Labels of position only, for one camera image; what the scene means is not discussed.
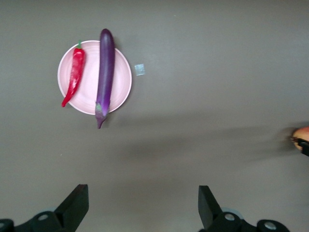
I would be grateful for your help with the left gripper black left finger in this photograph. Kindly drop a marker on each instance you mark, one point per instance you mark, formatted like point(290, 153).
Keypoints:
point(72, 210)

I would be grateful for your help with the purple eggplant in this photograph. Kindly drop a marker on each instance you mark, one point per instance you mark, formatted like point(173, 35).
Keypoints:
point(105, 72)

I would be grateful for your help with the brown table cloth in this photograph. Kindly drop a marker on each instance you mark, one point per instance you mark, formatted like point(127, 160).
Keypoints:
point(193, 96)

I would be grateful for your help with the pink plate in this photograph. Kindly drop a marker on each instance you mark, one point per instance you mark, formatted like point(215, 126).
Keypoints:
point(90, 79)

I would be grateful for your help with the red pomegranate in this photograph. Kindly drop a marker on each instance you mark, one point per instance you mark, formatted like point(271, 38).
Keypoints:
point(303, 132)

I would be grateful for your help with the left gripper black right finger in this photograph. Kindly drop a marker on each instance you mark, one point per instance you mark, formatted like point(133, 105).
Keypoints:
point(210, 212)

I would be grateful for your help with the small clear tape piece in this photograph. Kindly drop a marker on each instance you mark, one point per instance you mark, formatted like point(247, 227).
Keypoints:
point(139, 69)

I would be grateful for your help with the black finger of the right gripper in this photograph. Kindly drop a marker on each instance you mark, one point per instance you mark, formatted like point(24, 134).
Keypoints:
point(304, 146)

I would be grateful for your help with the red chili pepper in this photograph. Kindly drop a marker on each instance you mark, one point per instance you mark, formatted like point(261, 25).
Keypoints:
point(76, 70)

